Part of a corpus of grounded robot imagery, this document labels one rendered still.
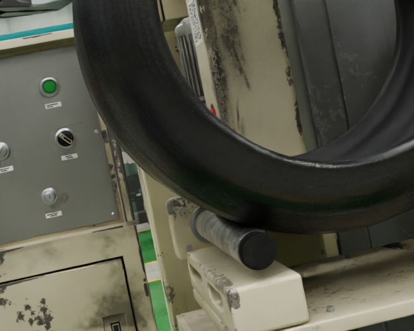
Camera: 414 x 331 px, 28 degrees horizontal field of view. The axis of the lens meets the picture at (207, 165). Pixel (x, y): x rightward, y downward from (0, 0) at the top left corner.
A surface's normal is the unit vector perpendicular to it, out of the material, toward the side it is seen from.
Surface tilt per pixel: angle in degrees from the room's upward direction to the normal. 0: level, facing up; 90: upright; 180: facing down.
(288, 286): 90
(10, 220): 90
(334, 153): 80
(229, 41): 90
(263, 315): 90
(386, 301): 0
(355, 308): 0
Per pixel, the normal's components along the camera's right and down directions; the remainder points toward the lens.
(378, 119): 0.02, -0.10
